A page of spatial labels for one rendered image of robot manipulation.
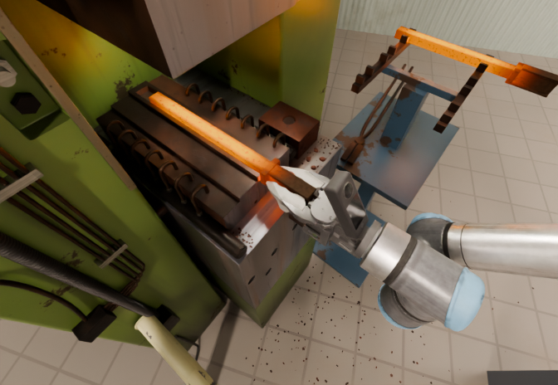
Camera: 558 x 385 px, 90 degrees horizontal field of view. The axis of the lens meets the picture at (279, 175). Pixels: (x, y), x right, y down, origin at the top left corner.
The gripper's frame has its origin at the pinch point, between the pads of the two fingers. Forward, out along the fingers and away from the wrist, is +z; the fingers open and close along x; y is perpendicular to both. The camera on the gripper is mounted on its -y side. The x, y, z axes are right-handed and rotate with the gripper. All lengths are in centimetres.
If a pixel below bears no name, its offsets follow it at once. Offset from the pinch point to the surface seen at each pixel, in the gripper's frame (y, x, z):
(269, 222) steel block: 8.6, -5.7, -2.0
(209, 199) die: 2.1, -11.2, 7.8
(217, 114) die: 0.9, 5.3, 22.3
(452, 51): -3, 58, -12
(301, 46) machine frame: -6.2, 30.5, 17.0
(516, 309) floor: 100, 65, -92
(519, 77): -2, 58, -29
